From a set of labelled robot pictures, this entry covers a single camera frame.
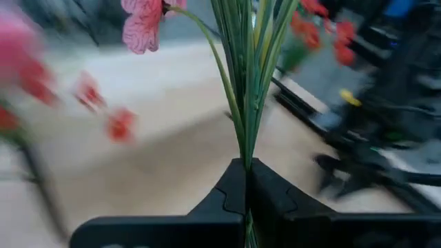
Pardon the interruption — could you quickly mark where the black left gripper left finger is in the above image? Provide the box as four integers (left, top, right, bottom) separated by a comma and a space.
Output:
70, 157, 247, 248

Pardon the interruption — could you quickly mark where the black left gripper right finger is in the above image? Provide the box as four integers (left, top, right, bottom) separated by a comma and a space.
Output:
248, 157, 441, 248

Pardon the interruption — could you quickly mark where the red flower spray with grass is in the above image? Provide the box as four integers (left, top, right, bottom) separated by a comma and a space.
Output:
0, 58, 139, 145
280, 0, 359, 70

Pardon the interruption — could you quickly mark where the pink blossom spray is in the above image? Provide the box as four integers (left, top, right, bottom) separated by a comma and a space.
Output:
120, 0, 301, 248

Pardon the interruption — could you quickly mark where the wooden shelf with black legs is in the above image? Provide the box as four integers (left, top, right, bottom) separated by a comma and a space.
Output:
0, 39, 276, 242

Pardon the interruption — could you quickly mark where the pink tulip stem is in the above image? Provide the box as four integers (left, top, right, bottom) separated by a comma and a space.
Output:
0, 10, 48, 75

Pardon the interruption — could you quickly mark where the yellow connector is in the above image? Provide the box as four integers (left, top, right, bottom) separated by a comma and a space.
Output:
339, 88, 363, 108

